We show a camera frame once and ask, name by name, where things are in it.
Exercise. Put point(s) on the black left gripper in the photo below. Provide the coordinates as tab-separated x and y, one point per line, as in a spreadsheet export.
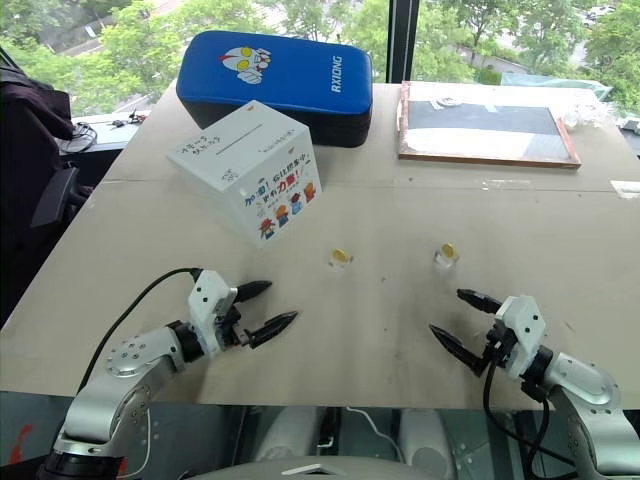
231	326

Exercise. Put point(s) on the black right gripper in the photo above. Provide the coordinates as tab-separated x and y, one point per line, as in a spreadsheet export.
500	345

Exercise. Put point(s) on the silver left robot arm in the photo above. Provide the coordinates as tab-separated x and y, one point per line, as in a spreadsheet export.
127	365

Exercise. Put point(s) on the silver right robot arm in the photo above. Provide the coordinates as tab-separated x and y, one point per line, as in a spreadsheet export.
585	390

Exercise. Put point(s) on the white donation box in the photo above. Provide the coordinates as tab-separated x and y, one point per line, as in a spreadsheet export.
240	150

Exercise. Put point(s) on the white rounded robot leg shell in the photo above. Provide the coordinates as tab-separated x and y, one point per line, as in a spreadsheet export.
290	432
427	440

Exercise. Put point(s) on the grey robot torso front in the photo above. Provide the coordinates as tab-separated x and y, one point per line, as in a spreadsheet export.
320	469

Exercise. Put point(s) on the wooden framed black white board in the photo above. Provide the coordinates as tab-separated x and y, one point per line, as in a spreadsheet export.
475	135

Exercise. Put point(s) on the clear tape patch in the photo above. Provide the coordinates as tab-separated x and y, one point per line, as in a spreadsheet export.
627	189

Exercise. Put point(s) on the blue padded cartoon cushion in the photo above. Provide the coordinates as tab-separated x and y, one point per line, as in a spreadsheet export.
300	80

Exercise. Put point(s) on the clear crumpled plastic wrap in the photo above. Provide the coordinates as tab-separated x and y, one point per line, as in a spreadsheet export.
585	117

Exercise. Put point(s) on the black office chair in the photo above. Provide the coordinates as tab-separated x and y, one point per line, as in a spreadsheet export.
50	200

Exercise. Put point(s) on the teal plastic sheet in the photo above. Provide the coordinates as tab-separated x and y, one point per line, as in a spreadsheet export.
550	82

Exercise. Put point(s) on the dark jacket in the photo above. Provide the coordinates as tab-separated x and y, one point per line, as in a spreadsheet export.
30	105

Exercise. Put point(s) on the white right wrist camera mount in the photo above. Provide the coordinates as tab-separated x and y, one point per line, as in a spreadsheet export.
522	330

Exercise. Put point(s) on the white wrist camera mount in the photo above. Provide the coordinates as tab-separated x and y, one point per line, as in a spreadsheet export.
206	305
522	330

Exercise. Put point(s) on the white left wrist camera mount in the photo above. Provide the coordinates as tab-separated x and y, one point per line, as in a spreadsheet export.
206	305

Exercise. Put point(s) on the black window frame post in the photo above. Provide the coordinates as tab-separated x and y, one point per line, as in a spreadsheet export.
402	40

